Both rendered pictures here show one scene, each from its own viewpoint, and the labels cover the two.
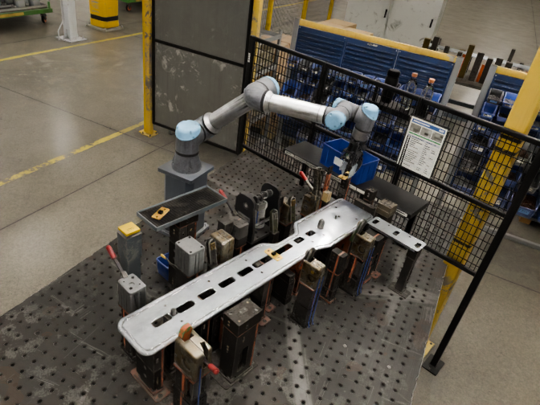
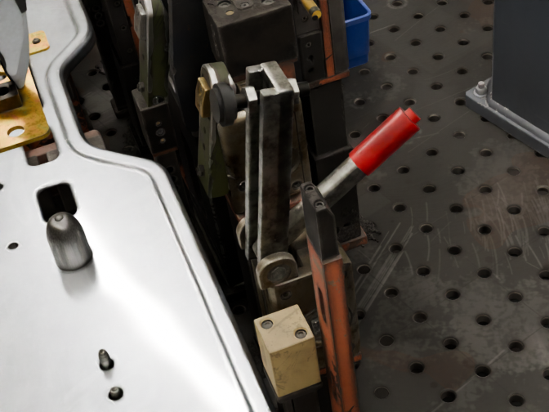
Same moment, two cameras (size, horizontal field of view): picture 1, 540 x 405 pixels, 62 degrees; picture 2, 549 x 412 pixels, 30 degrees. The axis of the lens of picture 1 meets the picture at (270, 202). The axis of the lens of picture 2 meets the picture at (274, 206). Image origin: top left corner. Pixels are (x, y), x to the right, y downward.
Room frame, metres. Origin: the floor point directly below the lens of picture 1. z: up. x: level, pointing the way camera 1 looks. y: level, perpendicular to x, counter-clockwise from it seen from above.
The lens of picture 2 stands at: (2.32, -0.64, 1.62)
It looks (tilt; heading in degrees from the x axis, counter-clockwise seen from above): 44 degrees down; 129
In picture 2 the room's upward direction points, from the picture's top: 10 degrees counter-clockwise
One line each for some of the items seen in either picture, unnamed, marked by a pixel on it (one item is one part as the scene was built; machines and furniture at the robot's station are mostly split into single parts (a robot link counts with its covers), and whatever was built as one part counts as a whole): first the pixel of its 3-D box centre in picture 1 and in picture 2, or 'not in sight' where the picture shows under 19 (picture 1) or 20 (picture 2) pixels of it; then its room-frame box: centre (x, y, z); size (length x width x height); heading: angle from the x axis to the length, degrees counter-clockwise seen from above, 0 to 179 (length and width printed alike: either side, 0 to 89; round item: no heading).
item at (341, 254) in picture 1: (333, 276); not in sight; (1.63, -0.35, 0.84); 0.11 x 0.08 x 0.29; 52
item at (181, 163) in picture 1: (186, 157); not in sight; (1.99, 0.45, 1.15); 0.15 x 0.15 x 0.10
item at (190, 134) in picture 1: (188, 136); not in sight; (2.00, 0.45, 1.27); 0.13 x 0.12 x 0.14; 160
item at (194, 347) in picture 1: (192, 378); not in sight; (0.95, 0.16, 0.88); 0.15 x 0.11 x 0.36; 52
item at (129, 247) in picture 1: (130, 275); not in sight; (1.34, 0.51, 0.92); 0.08 x 0.08 x 0.44; 52
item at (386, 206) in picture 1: (378, 231); not in sight; (2.03, -0.61, 0.88); 0.08 x 0.08 x 0.36; 52
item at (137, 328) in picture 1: (271, 258); (2, 47); (1.50, -0.04, 1.00); 1.38 x 0.22 x 0.02; 142
